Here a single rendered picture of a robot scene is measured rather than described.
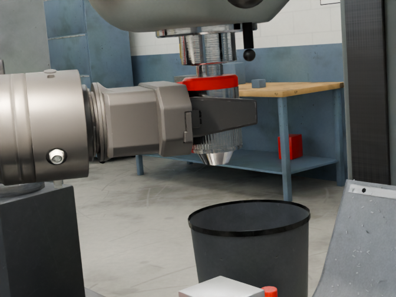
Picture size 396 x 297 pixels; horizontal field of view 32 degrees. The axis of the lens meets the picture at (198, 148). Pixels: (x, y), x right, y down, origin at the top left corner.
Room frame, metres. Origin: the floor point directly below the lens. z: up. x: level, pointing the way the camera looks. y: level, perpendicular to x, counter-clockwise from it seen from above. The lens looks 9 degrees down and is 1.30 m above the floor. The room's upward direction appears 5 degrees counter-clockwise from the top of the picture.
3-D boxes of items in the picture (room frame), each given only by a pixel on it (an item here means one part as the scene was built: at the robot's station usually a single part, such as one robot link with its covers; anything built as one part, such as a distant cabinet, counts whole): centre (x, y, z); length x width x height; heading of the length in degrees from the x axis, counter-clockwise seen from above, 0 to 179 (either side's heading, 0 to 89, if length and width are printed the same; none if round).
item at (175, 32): (0.58, -0.01, 1.31); 0.09 x 0.09 x 0.01
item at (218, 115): (0.55, -0.02, 1.24); 0.06 x 0.02 x 0.03; 103
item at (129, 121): (0.56, 0.07, 1.24); 0.13 x 0.12 x 0.10; 13
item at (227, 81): (0.58, -0.01, 1.26); 0.05 x 0.05 x 0.01
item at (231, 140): (0.58, -0.01, 1.23); 0.05 x 0.05 x 0.05
